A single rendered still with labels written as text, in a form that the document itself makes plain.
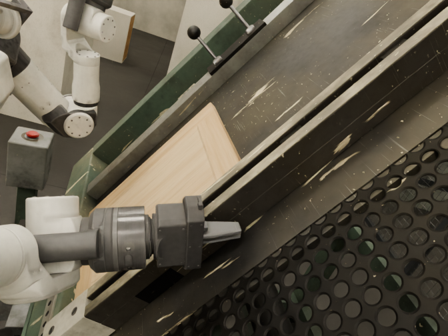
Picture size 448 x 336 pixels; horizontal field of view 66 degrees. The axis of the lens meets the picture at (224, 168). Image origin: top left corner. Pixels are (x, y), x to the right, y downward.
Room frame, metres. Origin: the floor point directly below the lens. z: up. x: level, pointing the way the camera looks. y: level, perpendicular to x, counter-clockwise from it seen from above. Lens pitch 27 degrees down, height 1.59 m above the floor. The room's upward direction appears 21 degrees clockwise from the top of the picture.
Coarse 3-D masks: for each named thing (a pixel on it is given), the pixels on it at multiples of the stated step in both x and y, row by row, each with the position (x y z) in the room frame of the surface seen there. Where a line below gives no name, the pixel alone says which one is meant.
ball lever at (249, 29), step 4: (220, 0) 1.01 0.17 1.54; (224, 0) 1.01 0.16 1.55; (228, 0) 1.01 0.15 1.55; (232, 0) 1.02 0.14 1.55; (220, 4) 1.02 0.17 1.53; (224, 4) 1.01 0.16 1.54; (228, 4) 1.01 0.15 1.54; (224, 8) 1.02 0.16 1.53; (232, 8) 1.02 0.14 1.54; (236, 12) 1.01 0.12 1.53; (240, 16) 1.01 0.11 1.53; (240, 20) 1.01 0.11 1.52; (244, 20) 1.01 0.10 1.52; (244, 24) 1.01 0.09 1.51; (248, 28) 1.00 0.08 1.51; (252, 28) 1.00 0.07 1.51; (248, 32) 1.00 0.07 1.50
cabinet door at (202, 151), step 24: (192, 120) 0.86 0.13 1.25; (216, 120) 0.78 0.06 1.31; (168, 144) 0.83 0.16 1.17; (192, 144) 0.76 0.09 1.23; (216, 144) 0.70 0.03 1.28; (144, 168) 0.81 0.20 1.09; (168, 168) 0.74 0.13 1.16; (192, 168) 0.68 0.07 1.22; (216, 168) 0.62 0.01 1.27; (120, 192) 0.78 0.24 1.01; (144, 192) 0.71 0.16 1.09; (168, 192) 0.65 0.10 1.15; (192, 192) 0.60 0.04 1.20
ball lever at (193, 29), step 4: (188, 28) 1.00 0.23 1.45; (192, 28) 0.99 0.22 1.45; (196, 28) 0.99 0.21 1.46; (188, 32) 0.99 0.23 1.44; (192, 32) 0.98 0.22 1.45; (196, 32) 0.99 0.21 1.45; (200, 32) 1.00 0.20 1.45; (188, 36) 0.99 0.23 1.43; (192, 36) 0.99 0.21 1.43; (196, 36) 0.99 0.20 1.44; (200, 40) 0.99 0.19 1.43; (204, 44) 0.99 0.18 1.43; (208, 48) 0.99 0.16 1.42; (212, 52) 0.99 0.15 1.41; (212, 56) 0.98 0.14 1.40; (216, 56) 0.99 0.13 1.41; (220, 56) 0.99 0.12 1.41; (216, 60) 0.97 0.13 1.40; (220, 60) 0.98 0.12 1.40; (216, 64) 0.97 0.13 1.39
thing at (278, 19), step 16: (288, 0) 1.04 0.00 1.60; (304, 0) 1.02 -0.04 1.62; (272, 16) 1.02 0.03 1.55; (288, 16) 1.01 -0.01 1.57; (272, 32) 1.00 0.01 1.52; (256, 48) 0.99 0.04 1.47; (224, 64) 0.97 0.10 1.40; (240, 64) 0.98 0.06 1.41; (208, 80) 0.95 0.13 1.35; (224, 80) 0.97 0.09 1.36; (192, 96) 0.94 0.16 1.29; (208, 96) 0.96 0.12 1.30; (176, 112) 0.93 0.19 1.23; (160, 128) 0.92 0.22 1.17; (144, 144) 0.91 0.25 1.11; (128, 160) 0.89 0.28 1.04; (112, 176) 0.88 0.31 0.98; (96, 192) 0.86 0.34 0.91
